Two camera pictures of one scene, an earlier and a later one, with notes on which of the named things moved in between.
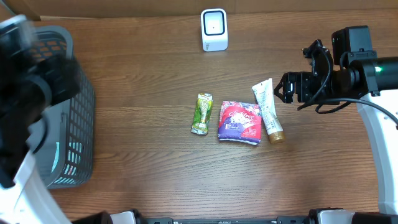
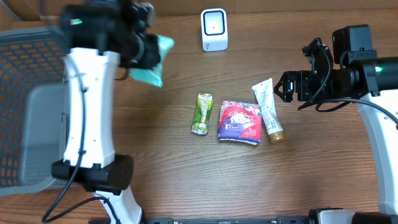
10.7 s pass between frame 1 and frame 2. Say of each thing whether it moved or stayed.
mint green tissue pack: moved
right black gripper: stayed
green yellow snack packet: stayed
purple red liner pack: stayed
